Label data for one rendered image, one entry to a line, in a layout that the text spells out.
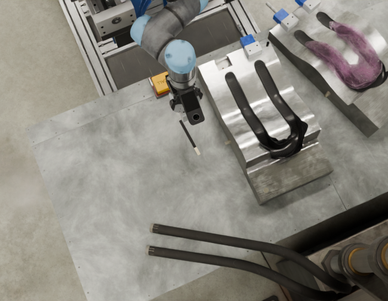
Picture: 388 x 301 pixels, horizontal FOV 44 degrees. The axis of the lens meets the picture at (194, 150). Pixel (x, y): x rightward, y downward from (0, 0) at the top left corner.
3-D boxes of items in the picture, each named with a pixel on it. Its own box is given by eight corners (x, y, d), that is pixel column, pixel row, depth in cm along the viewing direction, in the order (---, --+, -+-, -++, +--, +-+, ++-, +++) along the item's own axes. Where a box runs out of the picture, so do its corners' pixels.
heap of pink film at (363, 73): (299, 47, 168) (304, 36, 161) (336, 17, 171) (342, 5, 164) (353, 100, 163) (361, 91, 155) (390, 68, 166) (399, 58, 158)
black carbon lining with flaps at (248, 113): (221, 77, 165) (222, 65, 155) (264, 59, 166) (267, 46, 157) (266, 168, 156) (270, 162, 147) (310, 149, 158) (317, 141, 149)
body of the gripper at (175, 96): (188, 74, 148) (187, 57, 136) (200, 98, 146) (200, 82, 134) (165, 83, 147) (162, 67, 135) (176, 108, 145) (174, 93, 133)
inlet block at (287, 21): (260, 11, 176) (262, 2, 170) (270, 3, 176) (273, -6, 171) (285, 35, 173) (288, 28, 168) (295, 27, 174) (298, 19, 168)
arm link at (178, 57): (177, 30, 121) (202, 51, 120) (179, 49, 132) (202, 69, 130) (155, 51, 120) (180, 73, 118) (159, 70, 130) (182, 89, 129)
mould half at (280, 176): (197, 77, 172) (197, 60, 159) (264, 49, 175) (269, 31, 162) (259, 205, 160) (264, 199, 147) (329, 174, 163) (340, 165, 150)
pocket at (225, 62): (212, 64, 168) (213, 60, 164) (226, 58, 168) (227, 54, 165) (218, 76, 166) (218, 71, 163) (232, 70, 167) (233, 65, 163)
